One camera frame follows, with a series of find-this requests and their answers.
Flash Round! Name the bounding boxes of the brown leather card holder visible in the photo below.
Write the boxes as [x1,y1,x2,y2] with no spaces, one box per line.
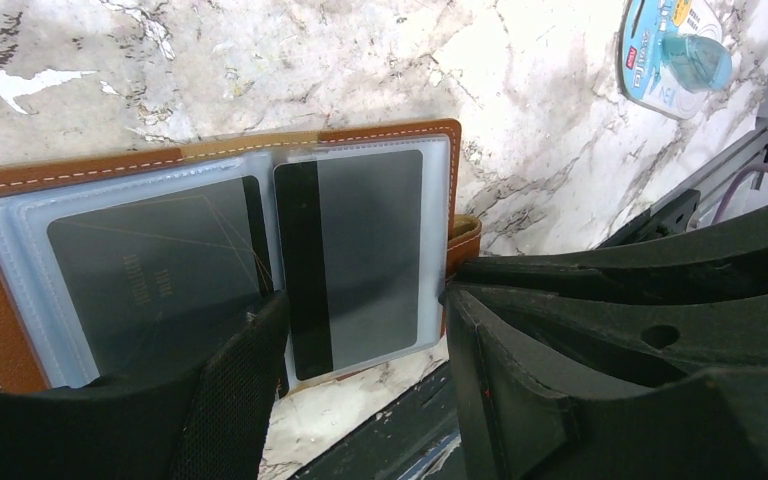
[0,118,481,394]

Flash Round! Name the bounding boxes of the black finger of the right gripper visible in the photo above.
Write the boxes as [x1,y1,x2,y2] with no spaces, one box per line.
[454,206,768,361]

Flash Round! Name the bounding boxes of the black credit card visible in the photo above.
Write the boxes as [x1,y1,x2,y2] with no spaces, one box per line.
[47,176,274,375]

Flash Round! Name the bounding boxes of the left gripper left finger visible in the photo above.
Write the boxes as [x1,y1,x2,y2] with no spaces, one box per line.
[0,291,290,479]

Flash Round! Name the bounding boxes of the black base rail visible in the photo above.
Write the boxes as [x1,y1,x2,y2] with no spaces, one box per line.
[291,115,768,480]

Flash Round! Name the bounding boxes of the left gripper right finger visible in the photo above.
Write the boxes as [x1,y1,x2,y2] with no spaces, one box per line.
[446,289,768,479]

